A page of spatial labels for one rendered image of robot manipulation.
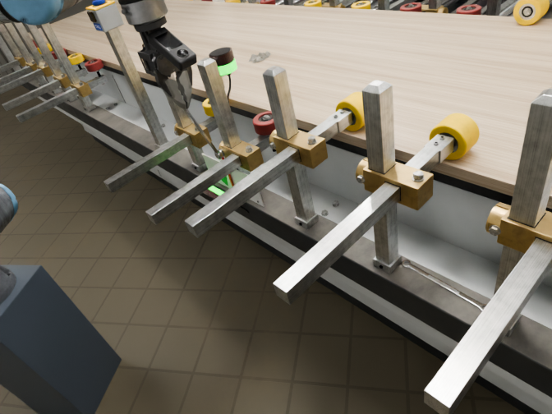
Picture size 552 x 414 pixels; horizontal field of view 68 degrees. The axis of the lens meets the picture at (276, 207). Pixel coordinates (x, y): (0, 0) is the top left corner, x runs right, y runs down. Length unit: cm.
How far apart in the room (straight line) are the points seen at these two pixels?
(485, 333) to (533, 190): 21
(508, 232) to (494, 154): 28
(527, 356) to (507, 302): 28
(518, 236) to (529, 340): 25
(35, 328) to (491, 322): 135
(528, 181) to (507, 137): 36
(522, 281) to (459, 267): 46
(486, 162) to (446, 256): 29
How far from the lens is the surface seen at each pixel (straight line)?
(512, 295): 61
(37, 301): 158
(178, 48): 97
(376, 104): 70
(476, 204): 101
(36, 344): 160
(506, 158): 93
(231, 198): 81
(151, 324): 199
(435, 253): 110
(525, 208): 67
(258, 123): 115
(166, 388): 179
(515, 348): 88
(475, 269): 108
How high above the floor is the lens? 143
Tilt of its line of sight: 39 degrees down
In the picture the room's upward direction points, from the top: 16 degrees counter-clockwise
